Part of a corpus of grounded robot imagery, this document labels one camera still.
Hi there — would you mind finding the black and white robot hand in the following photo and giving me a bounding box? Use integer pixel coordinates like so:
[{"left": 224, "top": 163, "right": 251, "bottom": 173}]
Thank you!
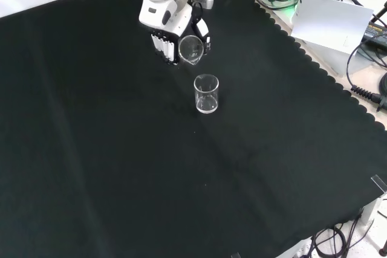
[{"left": 138, "top": 0, "right": 216, "bottom": 67}]

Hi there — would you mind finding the small clear glass beaker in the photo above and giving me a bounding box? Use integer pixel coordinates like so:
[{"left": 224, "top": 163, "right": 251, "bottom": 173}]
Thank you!
[{"left": 177, "top": 34, "right": 204, "bottom": 66}]

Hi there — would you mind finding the large clear glass beaker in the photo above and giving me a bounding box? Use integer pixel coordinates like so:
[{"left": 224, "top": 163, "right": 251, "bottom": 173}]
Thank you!
[{"left": 193, "top": 73, "right": 220, "bottom": 115}]

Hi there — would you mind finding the black bench cloth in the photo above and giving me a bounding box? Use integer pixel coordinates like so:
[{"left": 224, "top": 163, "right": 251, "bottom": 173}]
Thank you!
[{"left": 0, "top": 0, "right": 387, "bottom": 258}]

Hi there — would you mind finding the pale board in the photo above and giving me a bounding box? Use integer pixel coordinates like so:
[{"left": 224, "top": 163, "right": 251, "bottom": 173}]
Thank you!
[{"left": 290, "top": 0, "right": 375, "bottom": 57}]

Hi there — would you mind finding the black power adapter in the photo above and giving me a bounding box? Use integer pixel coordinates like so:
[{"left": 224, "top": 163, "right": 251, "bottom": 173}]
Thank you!
[{"left": 361, "top": 19, "right": 387, "bottom": 48}]

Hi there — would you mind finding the clear tape strip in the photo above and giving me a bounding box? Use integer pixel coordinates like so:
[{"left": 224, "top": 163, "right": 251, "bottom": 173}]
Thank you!
[{"left": 370, "top": 174, "right": 387, "bottom": 193}]

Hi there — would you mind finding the grey metal table leg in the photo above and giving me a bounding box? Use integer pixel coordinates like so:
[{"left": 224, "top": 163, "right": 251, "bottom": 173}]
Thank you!
[{"left": 361, "top": 193, "right": 387, "bottom": 234}]

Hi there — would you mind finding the black ribbed cable plug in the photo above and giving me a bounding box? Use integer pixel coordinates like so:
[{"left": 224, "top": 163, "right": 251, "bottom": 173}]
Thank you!
[{"left": 350, "top": 85, "right": 387, "bottom": 112}]

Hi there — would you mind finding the black floor cable bundle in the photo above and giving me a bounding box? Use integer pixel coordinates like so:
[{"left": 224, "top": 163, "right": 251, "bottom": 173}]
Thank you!
[{"left": 308, "top": 209, "right": 371, "bottom": 258}]

